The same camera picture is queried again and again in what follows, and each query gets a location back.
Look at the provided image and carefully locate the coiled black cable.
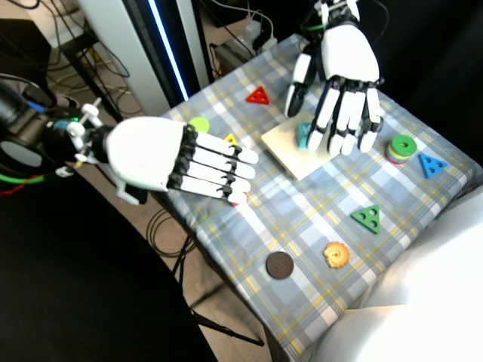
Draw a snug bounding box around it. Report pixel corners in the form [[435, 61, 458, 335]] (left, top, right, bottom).
[[146, 208, 199, 259]]

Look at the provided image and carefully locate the green triangle block with holes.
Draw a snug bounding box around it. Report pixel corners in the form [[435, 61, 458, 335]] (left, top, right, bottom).
[[349, 204, 381, 235]]

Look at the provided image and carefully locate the green cable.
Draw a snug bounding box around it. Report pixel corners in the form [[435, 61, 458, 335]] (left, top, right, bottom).
[[0, 171, 57, 186]]

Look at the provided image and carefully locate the blue triangle block with holes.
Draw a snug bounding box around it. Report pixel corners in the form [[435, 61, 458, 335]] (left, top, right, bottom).
[[417, 153, 449, 179]]

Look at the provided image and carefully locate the blue plaid table cloth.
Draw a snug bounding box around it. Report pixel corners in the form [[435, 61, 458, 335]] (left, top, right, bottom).
[[150, 32, 475, 362]]

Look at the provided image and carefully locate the white column with blue light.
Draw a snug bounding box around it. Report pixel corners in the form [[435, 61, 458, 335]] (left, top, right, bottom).
[[77, 0, 212, 118]]

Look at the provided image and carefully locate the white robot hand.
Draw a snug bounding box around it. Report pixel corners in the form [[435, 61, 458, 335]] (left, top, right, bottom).
[[105, 115, 260, 207], [285, 20, 386, 156]]

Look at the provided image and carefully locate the white robot body shell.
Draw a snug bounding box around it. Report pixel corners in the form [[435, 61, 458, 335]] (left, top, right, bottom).
[[312, 188, 483, 362]]

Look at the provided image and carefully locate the red cable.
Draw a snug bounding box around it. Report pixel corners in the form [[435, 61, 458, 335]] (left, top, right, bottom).
[[0, 180, 37, 197]]

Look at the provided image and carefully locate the cyan cube block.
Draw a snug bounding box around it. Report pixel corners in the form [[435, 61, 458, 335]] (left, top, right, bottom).
[[294, 122, 314, 151]]

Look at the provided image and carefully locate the small cream square table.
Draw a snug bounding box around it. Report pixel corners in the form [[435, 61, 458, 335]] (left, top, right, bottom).
[[260, 112, 340, 183]]

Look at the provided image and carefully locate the stacked coloured rings toy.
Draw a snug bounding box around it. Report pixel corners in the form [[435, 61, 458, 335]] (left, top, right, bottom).
[[384, 134, 419, 166]]

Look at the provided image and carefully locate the red triangle block with holes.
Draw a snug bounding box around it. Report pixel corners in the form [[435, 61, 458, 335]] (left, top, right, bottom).
[[245, 85, 272, 106]]

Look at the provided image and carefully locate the black metal shelf frame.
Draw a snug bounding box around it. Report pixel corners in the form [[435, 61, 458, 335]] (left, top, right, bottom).
[[0, 14, 133, 121]]

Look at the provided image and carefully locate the yellow toy biscuit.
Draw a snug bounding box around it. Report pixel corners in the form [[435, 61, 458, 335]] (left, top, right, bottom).
[[323, 241, 351, 269]]

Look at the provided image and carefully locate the black tripod stand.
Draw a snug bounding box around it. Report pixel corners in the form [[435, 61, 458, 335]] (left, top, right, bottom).
[[171, 233, 265, 347]]

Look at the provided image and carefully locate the lime green disc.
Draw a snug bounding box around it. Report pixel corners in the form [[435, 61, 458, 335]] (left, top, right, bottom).
[[188, 116, 211, 133]]

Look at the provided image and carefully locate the dark brown toy cookie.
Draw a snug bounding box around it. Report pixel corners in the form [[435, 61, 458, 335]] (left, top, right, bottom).
[[265, 251, 295, 281]]

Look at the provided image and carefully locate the black foreground cover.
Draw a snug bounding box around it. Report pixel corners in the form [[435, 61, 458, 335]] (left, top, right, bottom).
[[0, 180, 218, 362]]

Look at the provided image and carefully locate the white power strip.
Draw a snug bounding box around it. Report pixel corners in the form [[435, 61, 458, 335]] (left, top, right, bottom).
[[237, 18, 278, 52]]

